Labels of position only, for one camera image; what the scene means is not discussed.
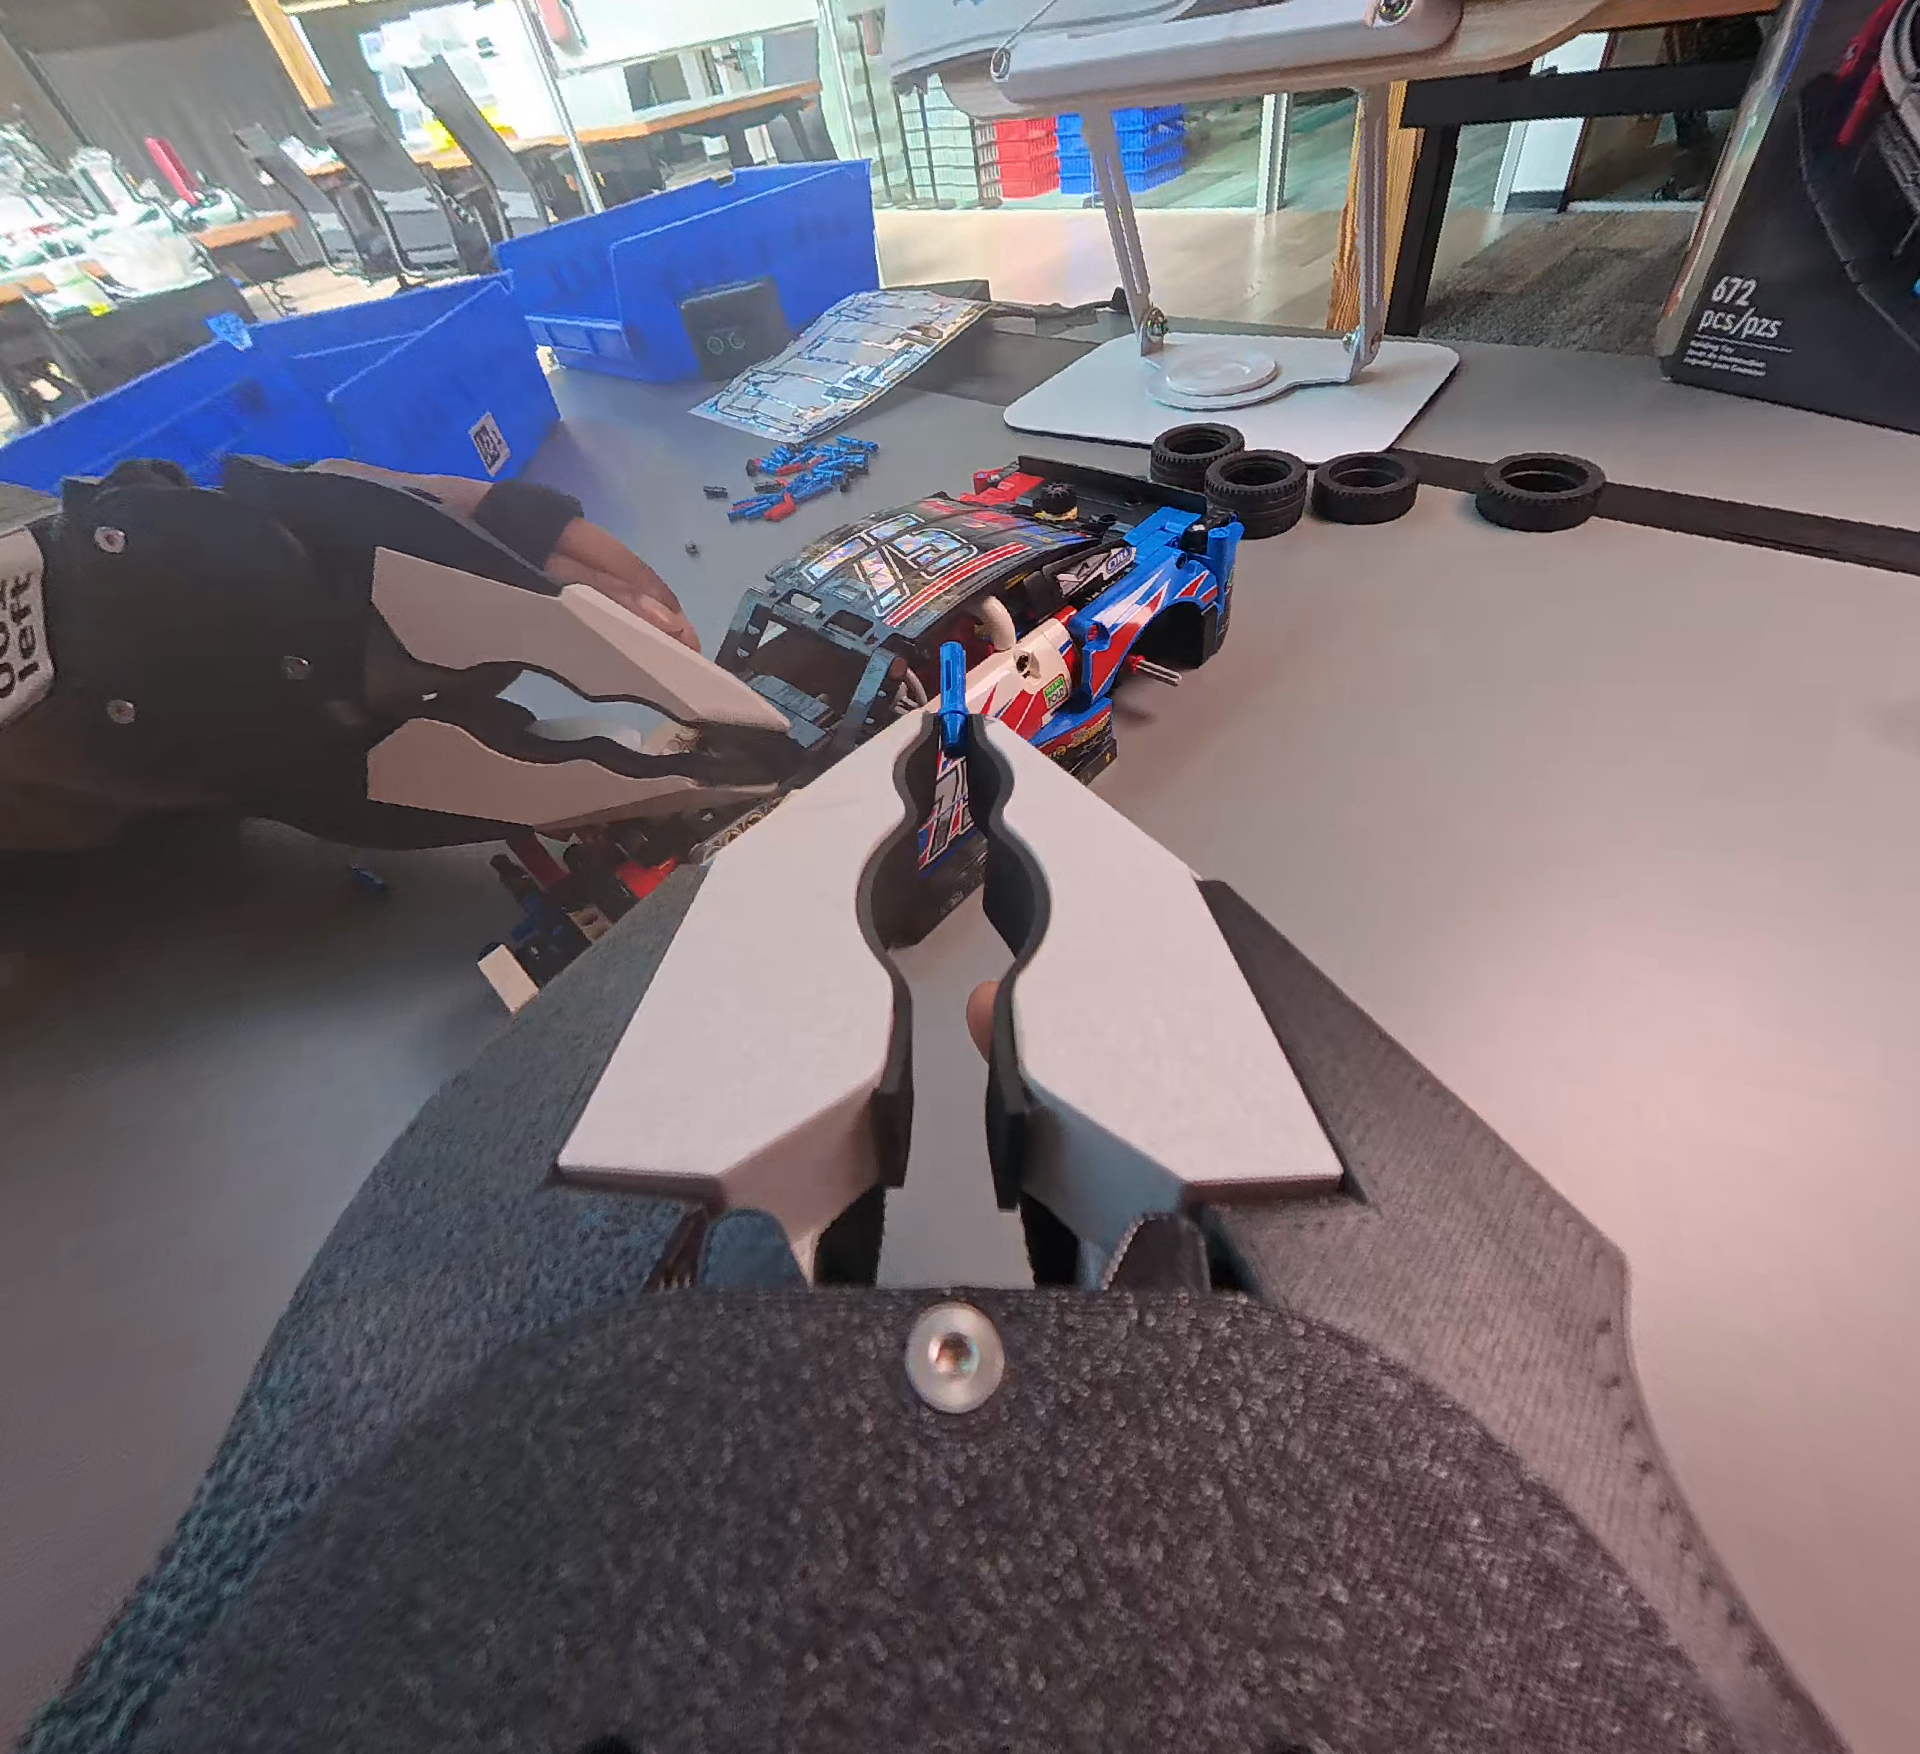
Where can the toy brick race car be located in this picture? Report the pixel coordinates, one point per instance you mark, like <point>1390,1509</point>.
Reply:
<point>1140,586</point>

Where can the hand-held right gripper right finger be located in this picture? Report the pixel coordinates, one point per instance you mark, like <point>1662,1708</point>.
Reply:
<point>1169,1035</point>

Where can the grey desk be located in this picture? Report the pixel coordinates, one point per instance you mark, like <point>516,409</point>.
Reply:
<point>1501,808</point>

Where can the pile of blue red pins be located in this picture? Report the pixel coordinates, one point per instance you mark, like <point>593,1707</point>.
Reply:
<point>809,472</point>

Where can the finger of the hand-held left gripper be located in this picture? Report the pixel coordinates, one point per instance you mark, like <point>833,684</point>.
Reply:
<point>449,773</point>
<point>495,613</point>

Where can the black rubber toy tyre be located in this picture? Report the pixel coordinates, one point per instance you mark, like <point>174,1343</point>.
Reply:
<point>1501,512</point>
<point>1230,516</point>
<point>1178,472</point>
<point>1336,507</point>

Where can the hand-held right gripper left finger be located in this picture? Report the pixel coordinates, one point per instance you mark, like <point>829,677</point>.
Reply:
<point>734,1035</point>

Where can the shiny sticker sheet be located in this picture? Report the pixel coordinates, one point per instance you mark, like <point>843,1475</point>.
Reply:
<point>840,359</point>

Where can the white book stand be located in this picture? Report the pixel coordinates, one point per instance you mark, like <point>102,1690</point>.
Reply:
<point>1350,389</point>

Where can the large blue plastic bin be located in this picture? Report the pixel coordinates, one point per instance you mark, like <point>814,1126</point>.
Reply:
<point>376,389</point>

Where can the small black device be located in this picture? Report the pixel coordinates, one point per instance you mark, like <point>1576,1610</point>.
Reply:
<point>734,329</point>

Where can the stack of blue bins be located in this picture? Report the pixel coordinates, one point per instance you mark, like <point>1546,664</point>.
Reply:
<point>1117,149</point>

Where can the toy car set box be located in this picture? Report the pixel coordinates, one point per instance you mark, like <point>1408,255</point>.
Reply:
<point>1769,285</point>

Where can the stack of red bins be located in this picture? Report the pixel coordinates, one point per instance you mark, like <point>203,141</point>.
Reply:
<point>1025,158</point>

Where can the black office chair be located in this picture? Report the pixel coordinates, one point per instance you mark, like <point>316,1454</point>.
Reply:
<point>376,194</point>
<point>480,149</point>

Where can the long blue brick pin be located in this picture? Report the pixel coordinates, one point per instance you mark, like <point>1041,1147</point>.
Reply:
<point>955,695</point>

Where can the person's left hand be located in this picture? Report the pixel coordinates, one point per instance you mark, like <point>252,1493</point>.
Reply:
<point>630,586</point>

